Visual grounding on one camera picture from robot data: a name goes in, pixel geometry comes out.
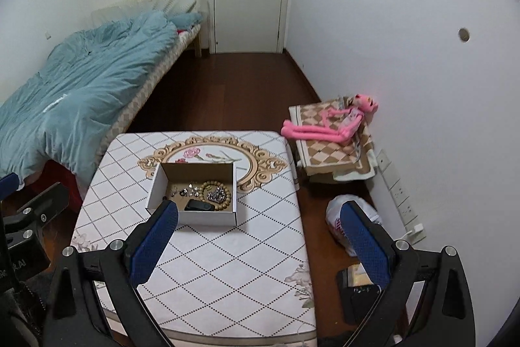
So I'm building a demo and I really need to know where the black wristband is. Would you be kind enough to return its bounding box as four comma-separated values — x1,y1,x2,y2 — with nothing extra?
185,199,215,212

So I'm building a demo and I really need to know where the red bed base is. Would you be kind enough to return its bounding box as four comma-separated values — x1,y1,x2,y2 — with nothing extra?
24,160,85,214

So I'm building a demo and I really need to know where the low table with patterned cloth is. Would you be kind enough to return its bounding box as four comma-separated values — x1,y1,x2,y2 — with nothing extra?
70,131,318,347

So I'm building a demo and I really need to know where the wooden bead bracelet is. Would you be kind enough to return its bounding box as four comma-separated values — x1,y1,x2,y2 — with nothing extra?
199,180,233,209

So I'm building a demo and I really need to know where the cardboard box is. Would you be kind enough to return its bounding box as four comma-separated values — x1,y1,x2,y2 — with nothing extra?
146,162,238,227

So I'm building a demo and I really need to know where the pink plush toy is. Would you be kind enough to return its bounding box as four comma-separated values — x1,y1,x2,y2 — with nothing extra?
283,94,382,145

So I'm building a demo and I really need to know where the teal cloth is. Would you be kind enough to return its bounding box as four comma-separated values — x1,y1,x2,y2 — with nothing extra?
171,11,204,29

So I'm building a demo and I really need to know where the black glossy box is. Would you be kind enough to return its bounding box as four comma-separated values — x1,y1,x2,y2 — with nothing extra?
336,267,383,326

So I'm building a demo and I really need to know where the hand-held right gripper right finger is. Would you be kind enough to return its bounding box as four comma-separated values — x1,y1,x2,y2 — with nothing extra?
339,200,477,347

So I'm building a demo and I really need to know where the folded brown checkered blanket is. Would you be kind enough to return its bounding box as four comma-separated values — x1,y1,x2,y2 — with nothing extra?
288,97,378,182

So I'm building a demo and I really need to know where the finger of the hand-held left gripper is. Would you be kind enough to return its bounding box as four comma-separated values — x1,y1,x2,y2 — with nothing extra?
3,182,71,239
0,173,21,202

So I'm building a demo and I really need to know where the blue duvet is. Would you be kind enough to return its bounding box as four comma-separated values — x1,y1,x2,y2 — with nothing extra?
0,11,179,182

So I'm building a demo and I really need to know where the white power strip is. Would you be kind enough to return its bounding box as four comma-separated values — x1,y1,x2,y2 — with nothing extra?
376,150,427,244

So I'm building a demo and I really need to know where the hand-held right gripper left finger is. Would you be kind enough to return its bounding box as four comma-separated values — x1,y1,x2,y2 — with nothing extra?
48,200,180,347

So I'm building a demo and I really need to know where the white plastic bag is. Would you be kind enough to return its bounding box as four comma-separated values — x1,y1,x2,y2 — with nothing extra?
326,194,383,256

